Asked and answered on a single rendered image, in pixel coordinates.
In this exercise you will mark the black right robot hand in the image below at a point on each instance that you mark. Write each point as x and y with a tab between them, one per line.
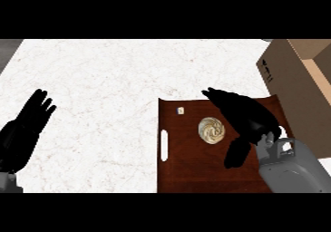
248	116

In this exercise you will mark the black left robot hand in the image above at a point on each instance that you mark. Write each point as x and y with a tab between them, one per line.
22	136

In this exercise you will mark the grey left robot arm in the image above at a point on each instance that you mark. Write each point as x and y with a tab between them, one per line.
7	182

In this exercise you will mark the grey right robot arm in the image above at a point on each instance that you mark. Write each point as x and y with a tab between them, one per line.
294	169

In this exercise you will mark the cream swirl cupcake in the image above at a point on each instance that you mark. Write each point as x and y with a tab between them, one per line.
212	130

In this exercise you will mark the brown cardboard box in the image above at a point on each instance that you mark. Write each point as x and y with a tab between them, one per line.
302	90

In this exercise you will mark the dark brown wooden tray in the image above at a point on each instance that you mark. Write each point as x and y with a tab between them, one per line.
199	163

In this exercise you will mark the small white label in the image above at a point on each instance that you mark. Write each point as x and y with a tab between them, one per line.
181	111

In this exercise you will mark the dark grey appliance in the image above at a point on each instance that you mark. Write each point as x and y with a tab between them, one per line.
4	54

